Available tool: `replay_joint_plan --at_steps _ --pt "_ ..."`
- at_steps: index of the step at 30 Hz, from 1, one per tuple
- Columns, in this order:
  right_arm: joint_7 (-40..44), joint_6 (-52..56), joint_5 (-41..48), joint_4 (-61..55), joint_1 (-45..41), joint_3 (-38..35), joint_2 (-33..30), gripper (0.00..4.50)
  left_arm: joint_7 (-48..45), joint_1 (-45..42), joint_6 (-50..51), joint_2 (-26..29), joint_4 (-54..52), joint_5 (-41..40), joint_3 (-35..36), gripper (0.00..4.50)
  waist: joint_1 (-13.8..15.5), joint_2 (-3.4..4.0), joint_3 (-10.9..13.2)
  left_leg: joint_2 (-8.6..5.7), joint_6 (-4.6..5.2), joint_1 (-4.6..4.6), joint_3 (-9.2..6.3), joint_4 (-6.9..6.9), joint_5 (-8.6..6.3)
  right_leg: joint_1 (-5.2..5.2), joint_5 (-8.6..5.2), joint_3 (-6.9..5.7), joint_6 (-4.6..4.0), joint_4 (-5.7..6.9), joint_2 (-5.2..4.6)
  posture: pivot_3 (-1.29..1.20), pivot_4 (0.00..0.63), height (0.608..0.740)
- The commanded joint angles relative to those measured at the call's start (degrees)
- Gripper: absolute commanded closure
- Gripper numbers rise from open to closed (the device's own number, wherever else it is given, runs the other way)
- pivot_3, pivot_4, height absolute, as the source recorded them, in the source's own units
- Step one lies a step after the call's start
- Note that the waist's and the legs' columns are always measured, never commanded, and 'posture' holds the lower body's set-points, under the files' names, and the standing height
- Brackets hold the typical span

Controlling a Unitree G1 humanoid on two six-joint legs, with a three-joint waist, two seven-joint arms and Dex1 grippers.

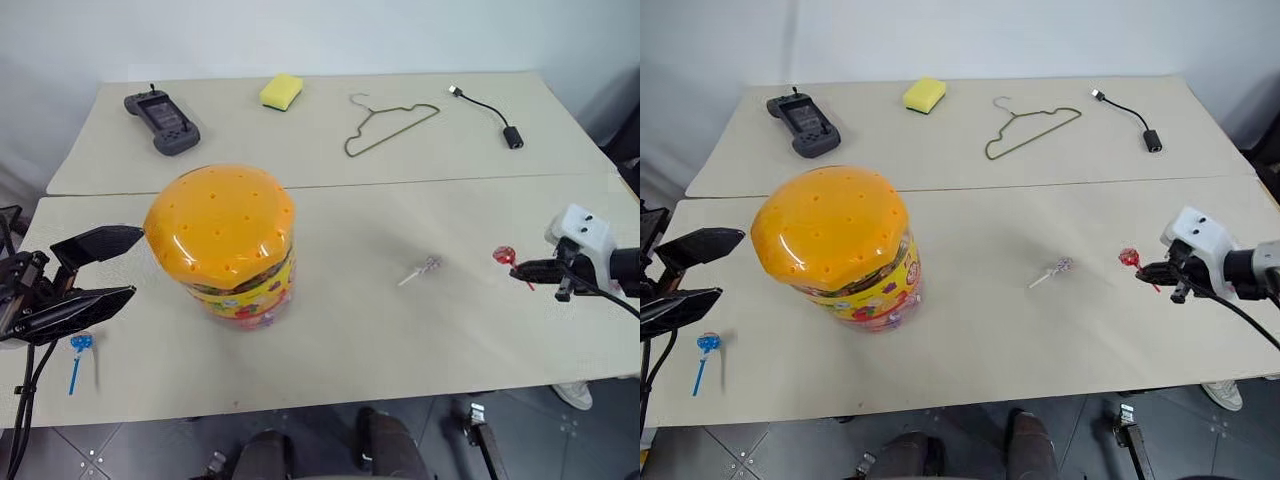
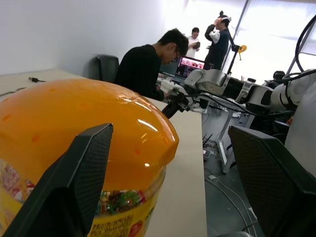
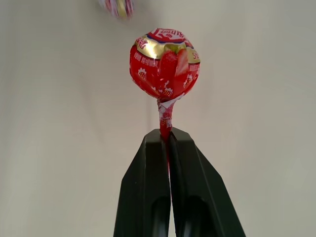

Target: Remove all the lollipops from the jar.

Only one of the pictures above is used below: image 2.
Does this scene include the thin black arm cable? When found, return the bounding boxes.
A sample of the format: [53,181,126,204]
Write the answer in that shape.
[182,91,256,116]

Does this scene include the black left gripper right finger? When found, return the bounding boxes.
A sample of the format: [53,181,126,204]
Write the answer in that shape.
[228,125,316,237]

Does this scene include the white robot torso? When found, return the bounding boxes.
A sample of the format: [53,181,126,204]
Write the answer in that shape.
[283,74,316,172]

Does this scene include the orange translucent jar lid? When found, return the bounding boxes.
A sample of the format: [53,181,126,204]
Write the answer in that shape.
[0,78,179,192]

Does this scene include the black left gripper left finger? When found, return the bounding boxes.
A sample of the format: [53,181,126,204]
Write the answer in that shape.
[0,122,114,237]

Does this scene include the grey cable on table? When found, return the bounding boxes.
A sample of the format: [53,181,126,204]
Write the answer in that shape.
[0,86,27,97]

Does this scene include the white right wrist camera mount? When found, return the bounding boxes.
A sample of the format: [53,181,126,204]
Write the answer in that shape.
[160,78,185,96]

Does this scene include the dark office chair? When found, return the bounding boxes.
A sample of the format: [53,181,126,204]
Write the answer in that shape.
[95,54,120,83]

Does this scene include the white table leg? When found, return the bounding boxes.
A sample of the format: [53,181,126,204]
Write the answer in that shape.
[215,139,236,174]

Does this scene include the laptop with lit screen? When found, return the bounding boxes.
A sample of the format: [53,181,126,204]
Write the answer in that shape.
[174,56,206,79]

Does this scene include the white router with black antennas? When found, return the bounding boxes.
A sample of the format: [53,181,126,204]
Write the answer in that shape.
[202,133,216,161]

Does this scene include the black stand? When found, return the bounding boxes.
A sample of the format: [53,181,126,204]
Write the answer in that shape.
[227,31,242,75]

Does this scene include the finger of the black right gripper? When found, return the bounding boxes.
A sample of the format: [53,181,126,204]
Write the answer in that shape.
[161,101,175,116]
[164,103,180,119]

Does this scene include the seated person in black sweater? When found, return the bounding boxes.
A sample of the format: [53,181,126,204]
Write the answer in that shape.
[115,28,190,101]

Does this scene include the thick black looping cable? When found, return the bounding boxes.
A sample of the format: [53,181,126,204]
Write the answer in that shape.
[295,14,316,73]

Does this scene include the clear jar with yellow label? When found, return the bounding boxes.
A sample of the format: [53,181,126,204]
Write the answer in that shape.
[0,158,166,237]

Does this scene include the white floor cable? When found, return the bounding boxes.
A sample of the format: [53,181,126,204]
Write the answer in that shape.
[204,167,259,237]

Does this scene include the person in white shirt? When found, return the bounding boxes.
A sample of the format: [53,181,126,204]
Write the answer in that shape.
[186,27,201,59]

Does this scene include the standing person in dark vest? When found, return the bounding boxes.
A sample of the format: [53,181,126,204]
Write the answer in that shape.
[204,10,233,71]

